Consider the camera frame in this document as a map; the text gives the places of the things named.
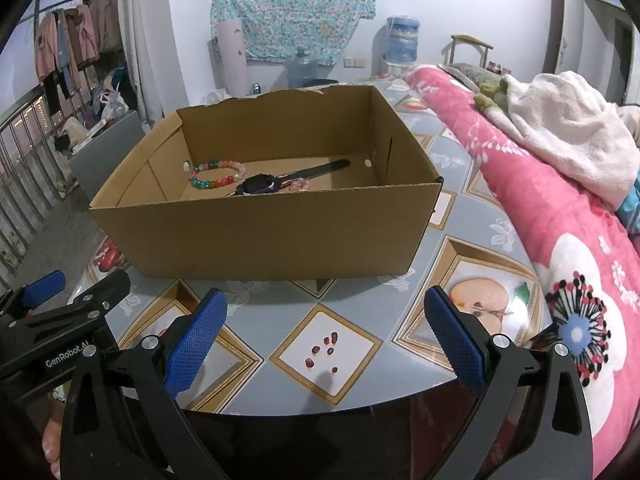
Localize light blue patterned cloth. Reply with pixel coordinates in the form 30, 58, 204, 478
616, 170, 640, 236

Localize person's left hand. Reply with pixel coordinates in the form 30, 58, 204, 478
42, 410, 63, 478

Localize white curtain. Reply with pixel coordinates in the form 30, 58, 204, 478
117, 0, 168, 121

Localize multicoloured bead bracelet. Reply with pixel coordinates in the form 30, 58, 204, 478
189, 159, 248, 192

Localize green plush toy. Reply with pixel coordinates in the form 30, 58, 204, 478
474, 77, 511, 111

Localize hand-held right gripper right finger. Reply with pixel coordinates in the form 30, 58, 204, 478
423, 285, 598, 480

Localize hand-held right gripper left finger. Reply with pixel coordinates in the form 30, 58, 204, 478
60, 287, 230, 480

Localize blue water bottle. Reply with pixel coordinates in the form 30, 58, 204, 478
385, 15, 421, 66

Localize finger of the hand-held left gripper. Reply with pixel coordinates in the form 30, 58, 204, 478
0, 270, 132, 341
0, 270, 67, 321

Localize dark blue smart watch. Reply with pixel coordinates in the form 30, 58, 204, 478
235, 159, 352, 197

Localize dark door frame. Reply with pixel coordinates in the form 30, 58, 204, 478
552, 0, 640, 106

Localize white plastic bag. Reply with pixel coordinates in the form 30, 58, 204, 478
97, 85, 128, 121

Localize pink floral blanket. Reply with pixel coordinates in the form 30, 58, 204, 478
405, 65, 640, 480

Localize white fluffy towel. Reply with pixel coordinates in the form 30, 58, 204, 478
487, 71, 640, 211

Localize grey patterned pillow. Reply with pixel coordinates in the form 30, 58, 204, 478
439, 62, 493, 92

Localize clear blue water jug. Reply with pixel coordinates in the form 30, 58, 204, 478
289, 47, 319, 88

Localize pale pink panel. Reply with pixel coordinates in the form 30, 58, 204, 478
217, 20, 249, 98

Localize wooden chair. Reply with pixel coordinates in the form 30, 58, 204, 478
450, 35, 493, 66

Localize row of hanging clothes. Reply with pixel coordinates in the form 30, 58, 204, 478
32, 0, 116, 101

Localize brown cardboard box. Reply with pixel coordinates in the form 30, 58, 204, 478
89, 85, 445, 281

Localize metal railing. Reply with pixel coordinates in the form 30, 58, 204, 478
0, 87, 61, 281

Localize teal floral cloth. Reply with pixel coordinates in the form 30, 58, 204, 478
210, 0, 377, 66

